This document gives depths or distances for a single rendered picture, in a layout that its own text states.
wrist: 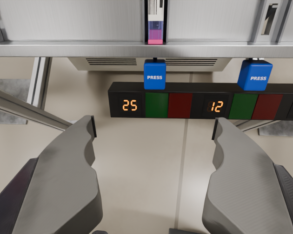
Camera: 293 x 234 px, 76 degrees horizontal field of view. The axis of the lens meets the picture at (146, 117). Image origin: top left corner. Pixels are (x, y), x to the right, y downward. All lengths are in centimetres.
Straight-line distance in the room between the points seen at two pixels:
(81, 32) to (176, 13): 10
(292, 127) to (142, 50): 98
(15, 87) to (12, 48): 96
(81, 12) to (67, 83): 87
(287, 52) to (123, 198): 82
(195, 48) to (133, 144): 75
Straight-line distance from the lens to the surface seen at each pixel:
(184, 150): 91
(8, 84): 122
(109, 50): 20
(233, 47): 20
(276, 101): 29
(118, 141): 91
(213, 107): 26
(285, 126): 109
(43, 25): 24
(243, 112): 27
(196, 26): 21
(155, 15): 20
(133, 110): 25
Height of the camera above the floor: 89
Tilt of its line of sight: 76 degrees down
